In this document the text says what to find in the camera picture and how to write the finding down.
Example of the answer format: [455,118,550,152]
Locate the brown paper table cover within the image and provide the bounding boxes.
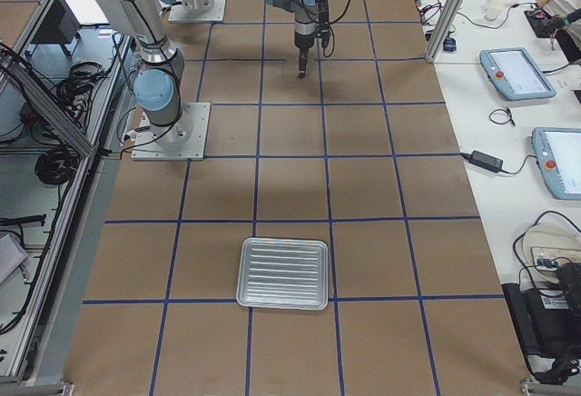
[64,0,526,395]

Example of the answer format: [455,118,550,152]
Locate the black laptop power brick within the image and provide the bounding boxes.
[460,150,503,173]

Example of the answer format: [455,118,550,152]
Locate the upper blue teach pendant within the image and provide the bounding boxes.
[479,47,556,101]

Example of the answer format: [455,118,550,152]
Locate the aluminium frame post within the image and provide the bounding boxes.
[425,0,463,64]

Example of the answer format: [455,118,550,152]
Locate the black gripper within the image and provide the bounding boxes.
[294,0,330,79]

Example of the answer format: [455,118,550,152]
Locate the lower blue teach pendant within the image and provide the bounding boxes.
[532,127,580,201]

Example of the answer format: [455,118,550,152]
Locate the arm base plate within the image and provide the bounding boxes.
[168,0,227,24]
[131,103,212,161]

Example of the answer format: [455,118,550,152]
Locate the silver ribbed metal tray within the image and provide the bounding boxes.
[236,237,329,311]

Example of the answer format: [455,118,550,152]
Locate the blue teach pendant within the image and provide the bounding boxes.
[532,127,580,201]
[479,47,556,101]

